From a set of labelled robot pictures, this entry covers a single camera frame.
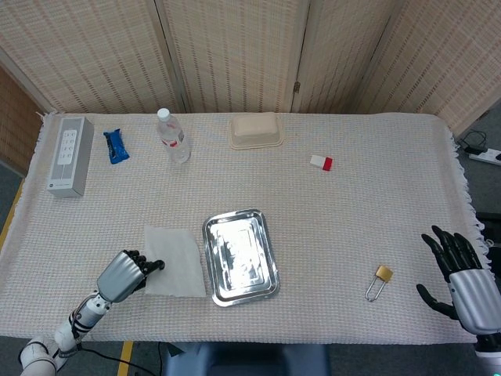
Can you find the beige woven folding screen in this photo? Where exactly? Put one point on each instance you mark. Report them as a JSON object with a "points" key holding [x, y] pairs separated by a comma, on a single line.
{"points": [[235, 55]]}

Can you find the brown woven screen panel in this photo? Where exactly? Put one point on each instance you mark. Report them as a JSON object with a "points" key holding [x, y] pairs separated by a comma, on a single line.
{"points": [[15, 121]]}

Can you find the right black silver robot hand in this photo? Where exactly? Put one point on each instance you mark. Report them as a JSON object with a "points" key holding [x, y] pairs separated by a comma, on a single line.
{"points": [[473, 297]]}

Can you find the silver metal tray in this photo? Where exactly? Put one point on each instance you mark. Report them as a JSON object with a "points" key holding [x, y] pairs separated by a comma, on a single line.
{"points": [[239, 258]]}

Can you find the red white small box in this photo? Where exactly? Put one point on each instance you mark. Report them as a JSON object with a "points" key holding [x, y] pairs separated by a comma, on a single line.
{"points": [[321, 162]]}

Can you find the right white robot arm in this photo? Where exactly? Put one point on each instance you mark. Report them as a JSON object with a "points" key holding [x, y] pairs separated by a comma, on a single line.
{"points": [[489, 350]]}

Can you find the white power strip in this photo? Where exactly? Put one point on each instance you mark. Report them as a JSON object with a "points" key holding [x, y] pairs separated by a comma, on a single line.
{"points": [[487, 156]]}

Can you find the white woven tablecloth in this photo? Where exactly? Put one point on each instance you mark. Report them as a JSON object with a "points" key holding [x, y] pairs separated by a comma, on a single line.
{"points": [[313, 219]]}

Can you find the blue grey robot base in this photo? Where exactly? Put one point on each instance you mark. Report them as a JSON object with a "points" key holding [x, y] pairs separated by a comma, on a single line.
{"points": [[246, 360]]}

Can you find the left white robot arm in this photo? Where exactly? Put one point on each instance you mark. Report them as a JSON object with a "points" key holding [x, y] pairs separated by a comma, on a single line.
{"points": [[66, 333]]}

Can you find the brass padlock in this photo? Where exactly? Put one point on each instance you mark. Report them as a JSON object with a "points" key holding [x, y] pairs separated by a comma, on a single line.
{"points": [[384, 272]]}

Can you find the grey power strip box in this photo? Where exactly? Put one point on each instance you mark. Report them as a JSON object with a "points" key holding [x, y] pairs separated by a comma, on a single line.
{"points": [[69, 156]]}

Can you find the blue snack packet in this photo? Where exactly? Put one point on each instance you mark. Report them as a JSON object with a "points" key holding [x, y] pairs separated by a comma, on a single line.
{"points": [[115, 147]]}

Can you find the clear plastic water bottle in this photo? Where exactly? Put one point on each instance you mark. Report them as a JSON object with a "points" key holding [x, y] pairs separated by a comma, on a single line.
{"points": [[174, 139]]}

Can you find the beige food container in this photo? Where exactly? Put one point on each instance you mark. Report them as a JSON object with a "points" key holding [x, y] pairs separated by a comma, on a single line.
{"points": [[255, 128]]}

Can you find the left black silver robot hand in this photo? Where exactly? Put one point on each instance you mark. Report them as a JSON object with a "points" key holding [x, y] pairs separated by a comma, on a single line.
{"points": [[119, 278]]}

